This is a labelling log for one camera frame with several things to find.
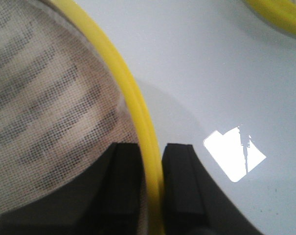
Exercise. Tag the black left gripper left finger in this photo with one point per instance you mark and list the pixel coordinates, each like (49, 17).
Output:
(103, 200)

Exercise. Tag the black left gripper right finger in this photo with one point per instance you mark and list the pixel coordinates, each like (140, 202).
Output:
(193, 203)

